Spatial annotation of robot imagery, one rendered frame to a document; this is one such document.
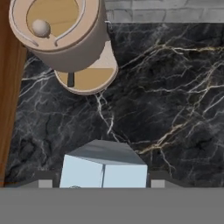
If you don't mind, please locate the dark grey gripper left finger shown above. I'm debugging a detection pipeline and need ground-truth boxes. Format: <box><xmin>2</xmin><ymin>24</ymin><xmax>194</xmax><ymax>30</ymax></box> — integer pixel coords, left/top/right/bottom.
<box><xmin>12</xmin><ymin>171</ymin><xmax>61</xmax><ymax>189</ymax></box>

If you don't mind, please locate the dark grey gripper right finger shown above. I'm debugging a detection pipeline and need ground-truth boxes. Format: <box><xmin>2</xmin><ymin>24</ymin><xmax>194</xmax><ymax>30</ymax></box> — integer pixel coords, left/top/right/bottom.
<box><xmin>147</xmin><ymin>171</ymin><xmax>187</xmax><ymax>189</ymax></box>

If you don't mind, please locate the pale blue milk carton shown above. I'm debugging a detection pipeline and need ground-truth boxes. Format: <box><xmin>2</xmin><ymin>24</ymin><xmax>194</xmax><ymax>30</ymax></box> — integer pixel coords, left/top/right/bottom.
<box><xmin>59</xmin><ymin>138</ymin><xmax>149</xmax><ymax>189</ymax></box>

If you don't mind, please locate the brown wooden cabinet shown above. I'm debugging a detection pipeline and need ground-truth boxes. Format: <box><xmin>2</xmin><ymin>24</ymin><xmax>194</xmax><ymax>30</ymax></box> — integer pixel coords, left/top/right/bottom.
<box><xmin>0</xmin><ymin>0</ymin><xmax>29</xmax><ymax>188</ymax></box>

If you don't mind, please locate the beige round coffee machine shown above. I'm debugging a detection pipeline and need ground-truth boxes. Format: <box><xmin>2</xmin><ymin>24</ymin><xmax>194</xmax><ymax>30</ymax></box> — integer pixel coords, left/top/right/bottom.
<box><xmin>8</xmin><ymin>0</ymin><xmax>120</xmax><ymax>96</ymax></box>

